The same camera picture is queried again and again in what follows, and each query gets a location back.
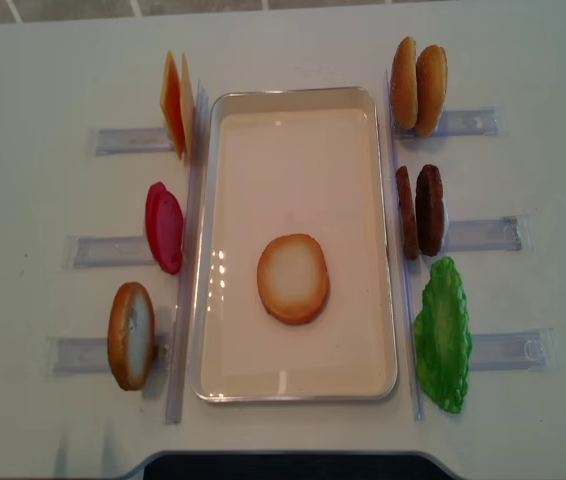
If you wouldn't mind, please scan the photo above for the brown meat patty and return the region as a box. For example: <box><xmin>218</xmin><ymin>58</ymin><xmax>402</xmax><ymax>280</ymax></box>
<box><xmin>396</xmin><ymin>166</ymin><xmax>420</xmax><ymax>260</ymax></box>
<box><xmin>415</xmin><ymin>164</ymin><xmax>446</xmax><ymax>257</ymax></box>

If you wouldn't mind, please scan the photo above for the red tomato slice back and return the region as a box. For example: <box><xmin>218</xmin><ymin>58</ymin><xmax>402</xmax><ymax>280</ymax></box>
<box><xmin>145</xmin><ymin>182</ymin><xmax>166</xmax><ymax>255</ymax></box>

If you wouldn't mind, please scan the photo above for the brown meat patty outer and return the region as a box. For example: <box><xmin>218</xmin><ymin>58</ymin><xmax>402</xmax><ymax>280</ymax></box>
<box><xmin>415</xmin><ymin>164</ymin><xmax>446</xmax><ymax>257</ymax></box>

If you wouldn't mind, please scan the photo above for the right long clear rail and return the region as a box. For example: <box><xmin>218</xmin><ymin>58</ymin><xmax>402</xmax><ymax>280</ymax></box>
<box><xmin>384</xmin><ymin>67</ymin><xmax>423</xmax><ymax>422</ymax></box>

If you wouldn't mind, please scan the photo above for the clear bread holder rail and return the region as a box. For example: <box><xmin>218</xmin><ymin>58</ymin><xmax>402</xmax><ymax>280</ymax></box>
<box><xmin>46</xmin><ymin>333</ymin><xmax>171</xmax><ymax>375</ymax></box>

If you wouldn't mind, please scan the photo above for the brown meat patty inner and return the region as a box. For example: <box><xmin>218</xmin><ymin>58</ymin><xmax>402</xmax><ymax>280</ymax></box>
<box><xmin>396</xmin><ymin>166</ymin><xmax>420</xmax><ymax>260</ymax></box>

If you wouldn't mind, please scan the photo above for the long clear rail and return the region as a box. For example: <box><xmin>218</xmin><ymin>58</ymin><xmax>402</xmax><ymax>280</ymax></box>
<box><xmin>165</xmin><ymin>82</ymin><xmax>210</xmax><ymax>425</ymax></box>
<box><xmin>384</xmin><ymin>67</ymin><xmax>423</xmax><ymax>422</ymax></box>

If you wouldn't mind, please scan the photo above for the clear cheese holder rail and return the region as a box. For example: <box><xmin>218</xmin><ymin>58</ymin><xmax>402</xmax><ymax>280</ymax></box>
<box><xmin>88</xmin><ymin>127</ymin><xmax>175</xmax><ymax>156</ymax></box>

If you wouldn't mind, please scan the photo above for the standing bun bottom slice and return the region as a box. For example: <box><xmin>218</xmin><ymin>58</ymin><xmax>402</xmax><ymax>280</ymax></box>
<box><xmin>107</xmin><ymin>282</ymin><xmax>155</xmax><ymax>391</ymax></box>

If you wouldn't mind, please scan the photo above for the orange cheese slice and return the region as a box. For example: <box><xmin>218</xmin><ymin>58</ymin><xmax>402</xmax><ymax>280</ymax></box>
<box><xmin>160</xmin><ymin>51</ymin><xmax>185</xmax><ymax>158</ymax></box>

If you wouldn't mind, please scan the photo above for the clear tomato holder rail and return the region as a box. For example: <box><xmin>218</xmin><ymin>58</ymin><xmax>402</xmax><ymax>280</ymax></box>
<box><xmin>62</xmin><ymin>236</ymin><xmax>156</xmax><ymax>269</ymax></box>

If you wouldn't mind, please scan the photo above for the clear bun holder rail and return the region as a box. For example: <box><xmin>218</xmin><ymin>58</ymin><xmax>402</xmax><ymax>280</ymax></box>
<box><xmin>395</xmin><ymin>105</ymin><xmax>500</xmax><ymax>140</ymax></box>

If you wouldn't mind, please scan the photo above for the white rectangular tray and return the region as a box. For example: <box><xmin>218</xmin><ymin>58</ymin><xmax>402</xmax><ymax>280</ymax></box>
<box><xmin>189</xmin><ymin>87</ymin><xmax>398</xmax><ymax>403</ymax></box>

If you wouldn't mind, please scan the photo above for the left long clear rail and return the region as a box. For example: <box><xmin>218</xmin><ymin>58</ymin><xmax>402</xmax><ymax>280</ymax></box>
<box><xmin>165</xmin><ymin>82</ymin><xmax>210</xmax><ymax>425</ymax></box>

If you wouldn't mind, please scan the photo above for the clear patty holder rail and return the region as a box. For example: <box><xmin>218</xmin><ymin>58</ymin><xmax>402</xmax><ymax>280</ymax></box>
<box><xmin>443</xmin><ymin>216</ymin><xmax>532</xmax><ymax>253</ymax></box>

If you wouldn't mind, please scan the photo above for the bun slice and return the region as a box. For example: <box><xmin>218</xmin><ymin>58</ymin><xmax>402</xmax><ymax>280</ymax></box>
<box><xmin>107</xmin><ymin>282</ymin><xmax>155</xmax><ymax>391</ymax></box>
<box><xmin>257</xmin><ymin>233</ymin><xmax>330</xmax><ymax>326</ymax></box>

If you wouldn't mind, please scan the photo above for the sesame bun top inner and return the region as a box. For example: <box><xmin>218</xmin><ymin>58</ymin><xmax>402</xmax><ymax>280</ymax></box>
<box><xmin>390</xmin><ymin>36</ymin><xmax>418</xmax><ymax>130</ymax></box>

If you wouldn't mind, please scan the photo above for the green lettuce leaf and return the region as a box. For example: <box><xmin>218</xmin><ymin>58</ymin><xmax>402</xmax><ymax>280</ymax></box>
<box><xmin>413</xmin><ymin>256</ymin><xmax>473</xmax><ymax>414</ymax></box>

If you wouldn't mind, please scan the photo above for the clear lettuce holder rail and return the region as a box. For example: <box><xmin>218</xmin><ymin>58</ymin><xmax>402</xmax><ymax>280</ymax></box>
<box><xmin>470</xmin><ymin>328</ymin><xmax>558</xmax><ymax>371</ymax></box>

